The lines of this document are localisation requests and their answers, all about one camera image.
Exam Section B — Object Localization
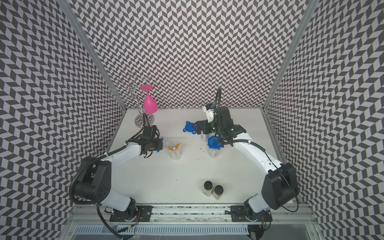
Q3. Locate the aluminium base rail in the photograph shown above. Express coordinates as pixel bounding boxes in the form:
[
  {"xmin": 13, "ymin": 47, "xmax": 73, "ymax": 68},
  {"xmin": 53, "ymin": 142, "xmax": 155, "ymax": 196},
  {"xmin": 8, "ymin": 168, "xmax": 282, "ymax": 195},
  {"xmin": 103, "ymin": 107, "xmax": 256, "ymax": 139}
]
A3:
[{"xmin": 68, "ymin": 203, "xmax": 316, "ymax": 238}]

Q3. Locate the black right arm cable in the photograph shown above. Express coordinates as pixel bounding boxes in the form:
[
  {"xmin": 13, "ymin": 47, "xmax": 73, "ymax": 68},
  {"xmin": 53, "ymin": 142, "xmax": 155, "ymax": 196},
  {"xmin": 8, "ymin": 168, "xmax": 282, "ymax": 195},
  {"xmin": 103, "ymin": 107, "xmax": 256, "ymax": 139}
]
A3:
[{"xmin": 214, "ymin": 87, "xmax": 300, "ymax": 213}]

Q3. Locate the black cap jar left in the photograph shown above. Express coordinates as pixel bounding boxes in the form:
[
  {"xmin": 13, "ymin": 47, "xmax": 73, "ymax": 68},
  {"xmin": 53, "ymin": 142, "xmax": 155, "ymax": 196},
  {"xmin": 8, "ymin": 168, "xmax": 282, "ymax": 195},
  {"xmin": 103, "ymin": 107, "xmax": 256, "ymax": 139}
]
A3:
[{"xmin": 203, "ymin": 181, "xmax": 214, "ymax": 197}]

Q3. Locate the pink plastic wine glass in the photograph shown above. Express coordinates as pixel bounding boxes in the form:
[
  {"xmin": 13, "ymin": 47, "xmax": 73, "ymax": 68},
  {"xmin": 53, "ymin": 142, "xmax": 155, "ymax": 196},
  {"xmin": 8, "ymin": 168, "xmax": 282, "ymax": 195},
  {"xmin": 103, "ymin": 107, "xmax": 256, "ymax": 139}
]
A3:
[{"xmin": 140, "ymin": 85, "xmax": 158, "ymax": 114}]

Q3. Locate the black cap jar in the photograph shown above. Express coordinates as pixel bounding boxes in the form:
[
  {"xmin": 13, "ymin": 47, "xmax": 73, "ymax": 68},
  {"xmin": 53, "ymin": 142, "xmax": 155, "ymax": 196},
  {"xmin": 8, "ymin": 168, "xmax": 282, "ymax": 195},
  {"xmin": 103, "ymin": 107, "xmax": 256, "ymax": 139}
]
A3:
[
  {"xmin": 212, "ymin": 185, "xmax": 224, "ymax": 201},
  {"xmin": 203, "ymin": 181, "xmax": 214, "ymax": 197}
]

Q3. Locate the tall clear container back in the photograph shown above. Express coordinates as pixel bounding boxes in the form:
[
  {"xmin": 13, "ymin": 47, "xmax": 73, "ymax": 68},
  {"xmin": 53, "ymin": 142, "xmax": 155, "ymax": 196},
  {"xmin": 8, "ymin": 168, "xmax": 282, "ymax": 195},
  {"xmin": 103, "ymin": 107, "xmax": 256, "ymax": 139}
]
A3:
[{"xmin": 200, "ymin": 134, "xmax": 210, "ymax": 142}]

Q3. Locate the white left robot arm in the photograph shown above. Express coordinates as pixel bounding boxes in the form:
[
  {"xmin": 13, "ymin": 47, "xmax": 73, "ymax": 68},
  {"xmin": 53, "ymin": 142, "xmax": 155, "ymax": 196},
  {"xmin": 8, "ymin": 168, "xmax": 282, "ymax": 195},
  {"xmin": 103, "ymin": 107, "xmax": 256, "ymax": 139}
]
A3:
[{"xmin": 69, "ymin": 125, "xmax": 163, "ymax": 221}]

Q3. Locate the black cap jar right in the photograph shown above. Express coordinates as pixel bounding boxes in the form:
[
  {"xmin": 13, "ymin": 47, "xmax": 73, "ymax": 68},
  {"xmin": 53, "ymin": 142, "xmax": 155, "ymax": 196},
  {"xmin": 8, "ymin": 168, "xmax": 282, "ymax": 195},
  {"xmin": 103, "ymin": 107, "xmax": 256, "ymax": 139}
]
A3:
[{"xmin": 212, "ymin": 185, "xmax": 224, "ymax": 201}]

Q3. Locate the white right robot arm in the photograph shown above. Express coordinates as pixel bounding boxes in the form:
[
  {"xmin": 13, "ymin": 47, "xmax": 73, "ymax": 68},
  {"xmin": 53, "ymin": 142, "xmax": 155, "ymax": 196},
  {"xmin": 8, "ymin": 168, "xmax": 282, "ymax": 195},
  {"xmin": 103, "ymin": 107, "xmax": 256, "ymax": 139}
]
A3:
[{"xmin": 192, "ymin": 104, "xmax": 299, "ymax": 222}]

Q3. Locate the aluminium corner post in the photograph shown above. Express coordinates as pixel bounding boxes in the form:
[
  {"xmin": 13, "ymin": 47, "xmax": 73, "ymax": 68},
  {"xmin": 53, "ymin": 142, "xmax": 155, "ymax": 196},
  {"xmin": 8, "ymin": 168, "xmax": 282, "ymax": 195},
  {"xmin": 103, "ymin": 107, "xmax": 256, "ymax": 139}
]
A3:
[
  {"xmin": 262, "ymin": 0, "xmax": 320, "ymax": 112},
  {"xmin": 56, "ymin": 0, "xmax": 128, "ymax": 112}
]

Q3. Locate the blue lid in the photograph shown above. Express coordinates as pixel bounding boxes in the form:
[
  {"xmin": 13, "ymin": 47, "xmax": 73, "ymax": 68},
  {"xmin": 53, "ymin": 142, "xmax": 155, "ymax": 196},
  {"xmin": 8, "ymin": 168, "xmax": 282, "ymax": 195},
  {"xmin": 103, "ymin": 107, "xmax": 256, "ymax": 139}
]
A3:
[
  {"xmin": 207, "ymin": 136, "xmax": 222, "ymax": 150},
  {"xmin": 183, "ymin": 121, "xmax": 196, "ymax": 135}
]

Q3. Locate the aluminium right corner post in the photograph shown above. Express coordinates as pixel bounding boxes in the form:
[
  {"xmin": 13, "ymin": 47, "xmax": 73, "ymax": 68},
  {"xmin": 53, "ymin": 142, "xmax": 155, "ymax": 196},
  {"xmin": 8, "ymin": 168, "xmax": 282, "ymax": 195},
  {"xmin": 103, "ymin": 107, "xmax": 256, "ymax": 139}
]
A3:
[{"xmin": 262, "ymin": 0, "xmax": 320, "ymax": 112}]

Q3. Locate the aluminium left corner post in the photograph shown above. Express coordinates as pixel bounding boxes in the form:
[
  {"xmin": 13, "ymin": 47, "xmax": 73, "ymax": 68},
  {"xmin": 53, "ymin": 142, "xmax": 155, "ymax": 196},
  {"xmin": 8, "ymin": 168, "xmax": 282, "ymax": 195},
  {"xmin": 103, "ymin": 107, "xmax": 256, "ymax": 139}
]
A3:
[{"xmin": 56, "ymin": 0, "xmax": 128, "ymax": 112}]

